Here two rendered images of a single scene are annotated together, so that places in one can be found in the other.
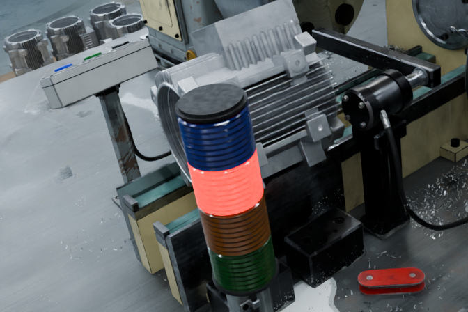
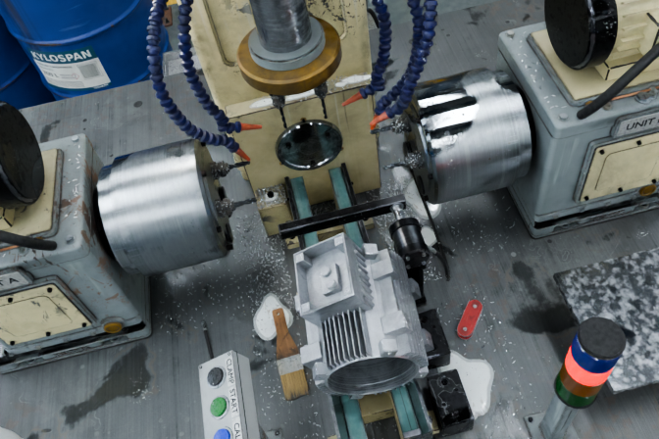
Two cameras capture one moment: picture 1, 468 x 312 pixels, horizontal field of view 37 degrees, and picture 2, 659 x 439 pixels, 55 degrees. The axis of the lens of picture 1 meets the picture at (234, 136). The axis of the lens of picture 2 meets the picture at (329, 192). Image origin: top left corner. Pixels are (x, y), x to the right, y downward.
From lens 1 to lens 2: 0.95 m
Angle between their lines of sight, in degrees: 51
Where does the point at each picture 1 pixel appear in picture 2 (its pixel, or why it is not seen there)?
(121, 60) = (241, 383)
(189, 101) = (599, 348)
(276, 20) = (353, 254)
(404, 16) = (266, 167)
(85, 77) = (248, 423)
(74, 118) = not seen: outside the picture
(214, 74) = (370, 321)
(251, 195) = not seen: hidden behind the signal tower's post
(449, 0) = (312, 140)
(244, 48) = (364, 289)
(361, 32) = not seen: hidden behind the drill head
